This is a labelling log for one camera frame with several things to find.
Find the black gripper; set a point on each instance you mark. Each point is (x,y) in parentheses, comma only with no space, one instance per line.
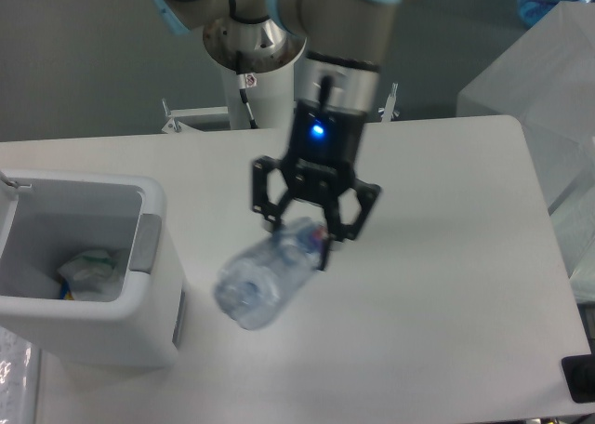
(319,167)

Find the clear plastic water bottle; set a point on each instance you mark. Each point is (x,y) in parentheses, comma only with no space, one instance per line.
(255,286)

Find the white paper wrapper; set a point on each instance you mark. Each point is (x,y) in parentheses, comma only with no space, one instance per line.
(95,275)

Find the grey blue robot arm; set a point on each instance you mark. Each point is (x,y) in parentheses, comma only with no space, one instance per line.
(346,42)

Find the white trash can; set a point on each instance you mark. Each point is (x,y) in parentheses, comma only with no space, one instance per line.
(48,217)

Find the translucent white plastic box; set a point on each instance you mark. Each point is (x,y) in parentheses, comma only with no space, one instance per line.
(546,81)

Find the blue snack packet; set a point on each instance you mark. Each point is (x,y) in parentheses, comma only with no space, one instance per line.
(65,292)

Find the black device at table edge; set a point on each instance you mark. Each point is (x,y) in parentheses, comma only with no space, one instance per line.
(579,374)

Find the clear plastic sheet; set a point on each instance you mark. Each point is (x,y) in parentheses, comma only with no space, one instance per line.
(20,368)

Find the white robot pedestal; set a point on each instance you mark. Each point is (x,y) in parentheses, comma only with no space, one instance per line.
(272,90)

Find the white pedestal foot frame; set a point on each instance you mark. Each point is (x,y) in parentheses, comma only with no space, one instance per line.
(220,119)

